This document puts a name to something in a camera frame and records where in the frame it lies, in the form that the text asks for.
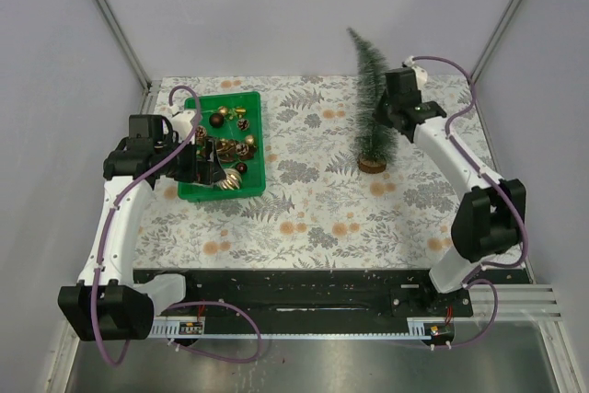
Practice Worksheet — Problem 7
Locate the white slotted cable duct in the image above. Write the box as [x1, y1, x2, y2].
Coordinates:
[148, 312, 452, 341]

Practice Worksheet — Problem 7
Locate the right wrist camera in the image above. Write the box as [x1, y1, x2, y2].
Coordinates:
[402, 56, 429, 90]

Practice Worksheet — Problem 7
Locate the right aluminium frame post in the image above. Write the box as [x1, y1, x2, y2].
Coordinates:
[471, 0, 525, 83]

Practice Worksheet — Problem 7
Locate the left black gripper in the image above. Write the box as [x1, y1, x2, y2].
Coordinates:
[156, 133, 225, 185]

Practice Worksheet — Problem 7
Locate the small green christmas tree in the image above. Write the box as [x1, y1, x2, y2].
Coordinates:
[347, 27, 398, 175]

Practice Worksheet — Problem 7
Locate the small pinecone ornament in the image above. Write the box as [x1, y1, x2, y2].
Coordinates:
[237, 119, 249, 131]

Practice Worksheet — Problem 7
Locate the green plastic tray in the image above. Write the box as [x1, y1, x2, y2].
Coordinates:
[178, 91, 266, 202]

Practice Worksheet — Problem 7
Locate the dark brown ball ornament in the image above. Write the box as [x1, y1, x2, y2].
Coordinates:
[209, 112, 225, 129]

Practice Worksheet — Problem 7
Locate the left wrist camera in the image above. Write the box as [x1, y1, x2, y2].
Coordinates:
[170, 105, 202, 144]

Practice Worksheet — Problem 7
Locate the gold striped bauble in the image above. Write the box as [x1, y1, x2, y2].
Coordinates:
[215, 168, 243, 191]

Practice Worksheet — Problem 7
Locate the floral patterned table mat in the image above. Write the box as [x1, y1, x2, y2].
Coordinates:
[126, 74, 528, 271]

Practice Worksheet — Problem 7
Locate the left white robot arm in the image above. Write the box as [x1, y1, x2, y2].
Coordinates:
[58, 110, 220, 341]

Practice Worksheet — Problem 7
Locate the brown ribbon pinecone ornament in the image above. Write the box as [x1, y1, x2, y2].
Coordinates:
[196, 125, 256, 163]

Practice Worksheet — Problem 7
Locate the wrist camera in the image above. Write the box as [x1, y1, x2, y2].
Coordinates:
[402, 56, 429, 90]
[170, 105, 202, 144]

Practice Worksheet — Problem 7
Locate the aluminium frame post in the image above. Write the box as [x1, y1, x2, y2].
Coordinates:
[93, 0, 152, 92]
[471, 0, 525, 83]

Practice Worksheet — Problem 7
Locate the gold bell green ornament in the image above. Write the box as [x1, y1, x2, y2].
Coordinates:
[217, 106, 247, 120]

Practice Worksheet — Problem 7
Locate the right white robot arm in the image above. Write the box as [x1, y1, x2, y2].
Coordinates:
[374, 66, 528, 316]

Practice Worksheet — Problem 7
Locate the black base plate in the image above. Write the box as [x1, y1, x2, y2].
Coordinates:
[133, 267, 475, 320]

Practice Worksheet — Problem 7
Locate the left aluminium frame post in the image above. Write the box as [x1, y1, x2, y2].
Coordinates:
[93, 0, 152, 92]

